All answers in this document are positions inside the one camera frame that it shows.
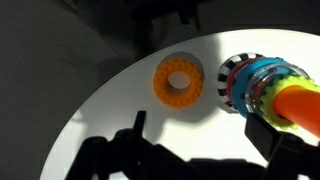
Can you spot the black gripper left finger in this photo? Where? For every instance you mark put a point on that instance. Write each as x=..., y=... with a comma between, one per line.
x=126, y=156

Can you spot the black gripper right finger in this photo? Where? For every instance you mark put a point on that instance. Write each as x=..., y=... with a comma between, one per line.
x=286, y=156

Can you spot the orange stacker stand post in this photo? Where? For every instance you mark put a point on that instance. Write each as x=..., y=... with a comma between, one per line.
x=300, y=106

